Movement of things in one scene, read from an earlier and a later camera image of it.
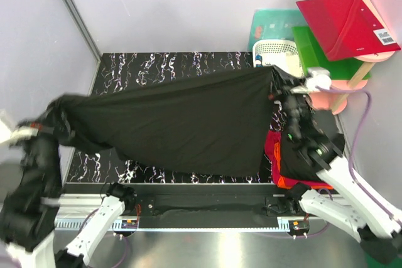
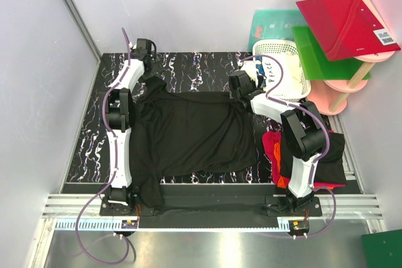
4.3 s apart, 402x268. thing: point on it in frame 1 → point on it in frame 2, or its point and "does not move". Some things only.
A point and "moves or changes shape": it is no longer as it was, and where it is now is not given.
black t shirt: [217, 124] moves or changes shape
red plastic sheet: [344, 27] does not move
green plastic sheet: [311, 56] does not move
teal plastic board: [274, 24] does not move
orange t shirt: [282, 181] does not move
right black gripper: [289, 93] → [253, 84]
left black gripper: [56, 120] → [150, 57]
